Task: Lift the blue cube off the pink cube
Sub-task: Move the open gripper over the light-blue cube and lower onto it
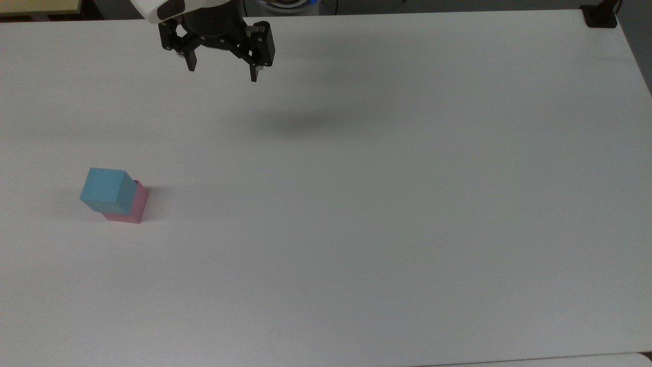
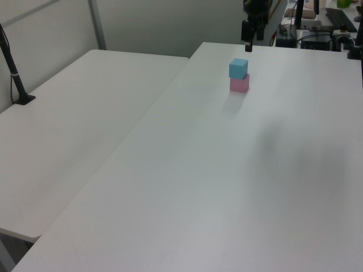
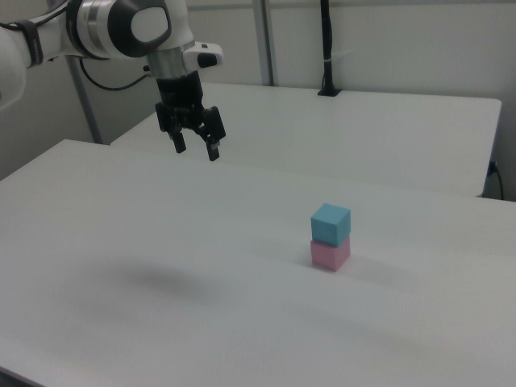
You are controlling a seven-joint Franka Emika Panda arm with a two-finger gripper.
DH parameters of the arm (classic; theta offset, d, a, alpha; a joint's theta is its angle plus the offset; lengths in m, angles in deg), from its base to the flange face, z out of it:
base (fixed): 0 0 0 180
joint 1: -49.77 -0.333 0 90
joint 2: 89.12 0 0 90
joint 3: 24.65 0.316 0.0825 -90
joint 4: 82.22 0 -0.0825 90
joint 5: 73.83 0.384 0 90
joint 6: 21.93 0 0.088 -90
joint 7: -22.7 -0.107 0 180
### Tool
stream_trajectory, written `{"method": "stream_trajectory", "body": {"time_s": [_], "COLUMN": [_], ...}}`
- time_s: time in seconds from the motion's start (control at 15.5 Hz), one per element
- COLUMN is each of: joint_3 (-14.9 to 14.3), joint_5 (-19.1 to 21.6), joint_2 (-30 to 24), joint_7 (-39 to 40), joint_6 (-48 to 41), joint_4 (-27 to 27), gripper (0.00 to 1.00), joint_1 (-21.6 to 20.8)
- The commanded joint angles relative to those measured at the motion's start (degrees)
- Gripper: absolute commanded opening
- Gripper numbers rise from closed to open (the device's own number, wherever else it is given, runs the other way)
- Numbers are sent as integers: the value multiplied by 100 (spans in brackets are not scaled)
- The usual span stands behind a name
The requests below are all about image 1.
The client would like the round silver blue object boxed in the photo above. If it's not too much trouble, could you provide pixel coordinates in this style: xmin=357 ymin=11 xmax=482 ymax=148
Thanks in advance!
xmin=256 ymin=0 xmax=321 ymax=12

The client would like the yellow wooden board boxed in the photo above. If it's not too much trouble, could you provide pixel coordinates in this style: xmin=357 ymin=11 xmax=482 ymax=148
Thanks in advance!
xmin=0 ymin=0 xmax=83 ymax=17

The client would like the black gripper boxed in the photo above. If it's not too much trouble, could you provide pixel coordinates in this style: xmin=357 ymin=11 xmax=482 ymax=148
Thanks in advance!
xmin=158 ymin=0 xmax=276 ymax=83

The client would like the blue cube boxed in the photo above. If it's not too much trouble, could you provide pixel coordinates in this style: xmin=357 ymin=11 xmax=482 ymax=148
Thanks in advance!
xmin=80 ymin=168 xmax=138 ymax=216

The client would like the pink cube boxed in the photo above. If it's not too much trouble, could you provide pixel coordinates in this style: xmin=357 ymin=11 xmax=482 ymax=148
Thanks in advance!
xmin=102 ymin=180 xmax=149 ymax=224

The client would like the black table clamp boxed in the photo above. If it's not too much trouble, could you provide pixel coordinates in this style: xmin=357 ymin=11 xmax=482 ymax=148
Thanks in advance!
xmin=580 ymin=0 xmax=620 ymax=29

